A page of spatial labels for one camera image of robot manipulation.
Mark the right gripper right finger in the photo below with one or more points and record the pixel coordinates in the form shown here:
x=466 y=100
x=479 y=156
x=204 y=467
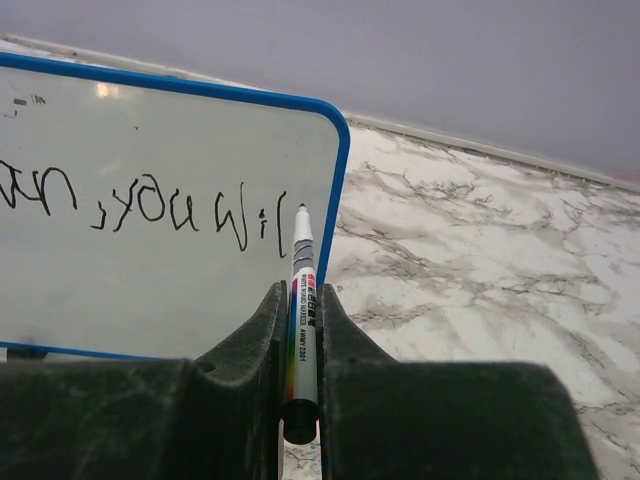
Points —
x=385 y=419

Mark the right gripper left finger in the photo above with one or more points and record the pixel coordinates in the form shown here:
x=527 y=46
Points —
x=214 y=417

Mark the white whiteboard marker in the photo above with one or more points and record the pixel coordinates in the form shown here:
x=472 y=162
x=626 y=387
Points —
x=300 y=410

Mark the blue framed whiteboard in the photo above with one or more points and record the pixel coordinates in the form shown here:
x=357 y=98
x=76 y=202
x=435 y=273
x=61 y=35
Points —
x=148 y=216

